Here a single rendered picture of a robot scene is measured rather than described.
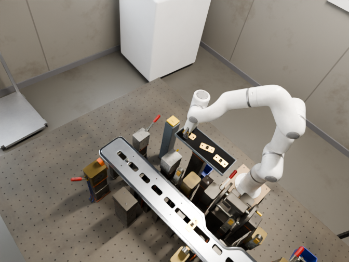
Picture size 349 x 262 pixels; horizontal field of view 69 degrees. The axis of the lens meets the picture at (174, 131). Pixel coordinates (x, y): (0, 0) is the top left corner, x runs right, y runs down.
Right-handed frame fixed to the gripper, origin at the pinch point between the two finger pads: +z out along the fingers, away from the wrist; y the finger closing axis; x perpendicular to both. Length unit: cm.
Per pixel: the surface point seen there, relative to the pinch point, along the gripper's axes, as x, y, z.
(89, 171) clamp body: -30, 52, 13
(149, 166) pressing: -9.0, 24.8, 18.5
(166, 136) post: -14.0, 1.4, 17.3
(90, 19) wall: -203, -99, 60
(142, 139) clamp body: -22.3, 16.1, 12.5
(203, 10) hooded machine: -97, -181, 31
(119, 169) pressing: -20.7, 38.1, 18.5
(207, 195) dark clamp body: 29.3, 20.9, 10.6
